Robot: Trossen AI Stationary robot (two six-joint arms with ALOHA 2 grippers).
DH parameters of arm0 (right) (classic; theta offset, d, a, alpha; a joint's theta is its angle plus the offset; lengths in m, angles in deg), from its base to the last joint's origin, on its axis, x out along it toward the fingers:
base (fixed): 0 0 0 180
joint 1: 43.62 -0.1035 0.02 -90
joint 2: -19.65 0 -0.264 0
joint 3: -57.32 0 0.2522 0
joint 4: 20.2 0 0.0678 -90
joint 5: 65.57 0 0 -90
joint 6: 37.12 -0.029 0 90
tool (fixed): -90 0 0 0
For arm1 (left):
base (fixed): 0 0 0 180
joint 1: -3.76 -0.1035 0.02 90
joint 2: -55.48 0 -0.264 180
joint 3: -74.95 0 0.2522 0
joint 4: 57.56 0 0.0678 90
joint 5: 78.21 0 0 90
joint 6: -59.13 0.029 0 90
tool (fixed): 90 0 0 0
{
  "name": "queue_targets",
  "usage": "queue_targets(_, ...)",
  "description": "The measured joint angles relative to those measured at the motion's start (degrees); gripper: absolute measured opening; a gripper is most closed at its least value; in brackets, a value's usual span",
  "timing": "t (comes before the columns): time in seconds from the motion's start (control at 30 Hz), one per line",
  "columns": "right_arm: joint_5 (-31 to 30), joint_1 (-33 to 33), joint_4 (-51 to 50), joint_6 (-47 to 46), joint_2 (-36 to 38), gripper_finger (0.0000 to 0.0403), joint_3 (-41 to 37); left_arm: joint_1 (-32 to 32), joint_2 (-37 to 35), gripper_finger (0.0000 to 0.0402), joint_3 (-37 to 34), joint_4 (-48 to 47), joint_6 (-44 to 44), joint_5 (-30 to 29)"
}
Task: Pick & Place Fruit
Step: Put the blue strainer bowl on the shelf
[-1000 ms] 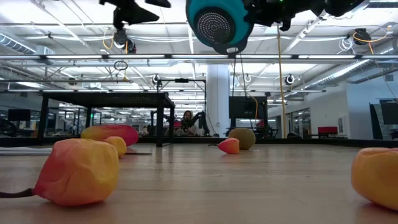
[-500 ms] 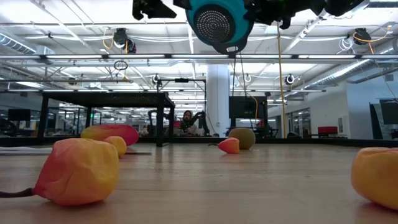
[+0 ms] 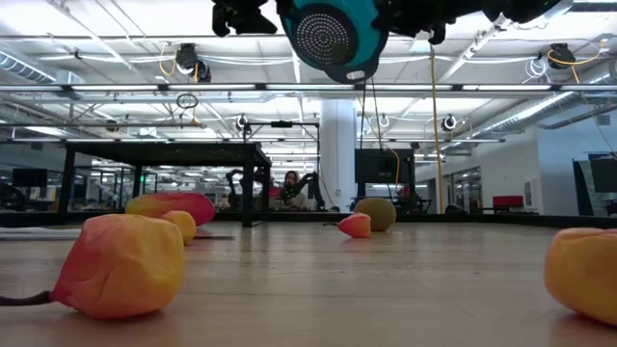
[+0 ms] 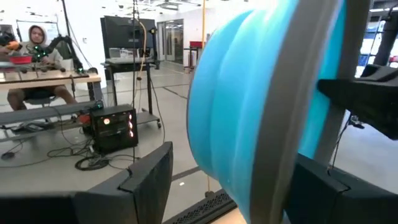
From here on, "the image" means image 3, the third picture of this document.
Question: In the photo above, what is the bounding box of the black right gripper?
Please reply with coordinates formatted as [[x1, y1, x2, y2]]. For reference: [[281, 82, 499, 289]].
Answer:
[[385, 0, 483, 45]]

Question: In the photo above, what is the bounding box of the brown green kiwi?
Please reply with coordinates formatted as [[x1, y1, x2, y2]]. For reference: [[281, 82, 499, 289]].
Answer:
[[354, 197, 397, 232]]

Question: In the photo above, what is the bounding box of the silver air duct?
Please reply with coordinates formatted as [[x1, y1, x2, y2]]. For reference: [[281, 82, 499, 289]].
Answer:
[[469, 60, 617, 142], [0, 47, 87, 87]]

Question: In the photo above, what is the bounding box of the thin black camera gantry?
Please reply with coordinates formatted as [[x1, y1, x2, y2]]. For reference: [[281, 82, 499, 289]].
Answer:
[[242, 120, 322, 213]]

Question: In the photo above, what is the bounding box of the small red pepper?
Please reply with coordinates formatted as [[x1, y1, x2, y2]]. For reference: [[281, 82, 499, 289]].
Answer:
[[322, 212, 373, 239]]

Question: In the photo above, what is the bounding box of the red yellow mango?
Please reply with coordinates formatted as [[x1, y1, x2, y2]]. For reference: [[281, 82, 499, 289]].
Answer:
[[124, 192, 217, 227]]

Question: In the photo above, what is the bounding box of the yellow orange toy pear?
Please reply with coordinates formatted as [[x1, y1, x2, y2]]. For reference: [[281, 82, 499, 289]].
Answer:
[[0, 213, 187, 320], [160, 210, 198, 246], [544, 227, 617, 328]]

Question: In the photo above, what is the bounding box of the teal collapsible colander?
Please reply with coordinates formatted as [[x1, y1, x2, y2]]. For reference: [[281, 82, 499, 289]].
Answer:
[[278, 0, 389, 86]]

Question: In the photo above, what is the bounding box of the white round column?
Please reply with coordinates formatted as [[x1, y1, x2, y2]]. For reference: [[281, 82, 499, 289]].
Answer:
[[319, 98, 359, 213]]

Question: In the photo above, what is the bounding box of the black computer monitor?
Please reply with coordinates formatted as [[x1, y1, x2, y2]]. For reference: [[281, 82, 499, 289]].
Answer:
[[11, 168, 49, 189], [588, 152, 617, 195]]

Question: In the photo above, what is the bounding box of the black ceiling cable reel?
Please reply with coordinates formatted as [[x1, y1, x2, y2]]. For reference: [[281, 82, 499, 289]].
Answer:
[[546, 41, 581, 71], [173, 41, 213, 84]]

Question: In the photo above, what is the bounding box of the black display screen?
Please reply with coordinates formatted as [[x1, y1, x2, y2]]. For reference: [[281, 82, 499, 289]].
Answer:
[[354, 147, 416, 214]]

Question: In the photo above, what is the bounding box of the long ceiling light bar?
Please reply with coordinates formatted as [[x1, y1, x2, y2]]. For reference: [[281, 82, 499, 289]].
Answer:
[[0, 82, 617, 94]]

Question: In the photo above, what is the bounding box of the black upright panel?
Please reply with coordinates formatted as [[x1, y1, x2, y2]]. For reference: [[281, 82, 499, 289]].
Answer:
[[572, 158, 596, 218]]

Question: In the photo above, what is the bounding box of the person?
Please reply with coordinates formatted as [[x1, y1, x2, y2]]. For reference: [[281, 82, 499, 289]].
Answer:
[[281, 170, 309, 212]]

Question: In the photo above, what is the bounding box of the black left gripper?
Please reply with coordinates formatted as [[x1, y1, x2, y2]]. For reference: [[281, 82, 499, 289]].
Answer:
[[211, 0, 280, 39]]

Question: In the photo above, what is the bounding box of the black perforated metal stand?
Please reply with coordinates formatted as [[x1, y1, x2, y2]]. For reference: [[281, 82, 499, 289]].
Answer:
[[57, 141, 274, 228]]

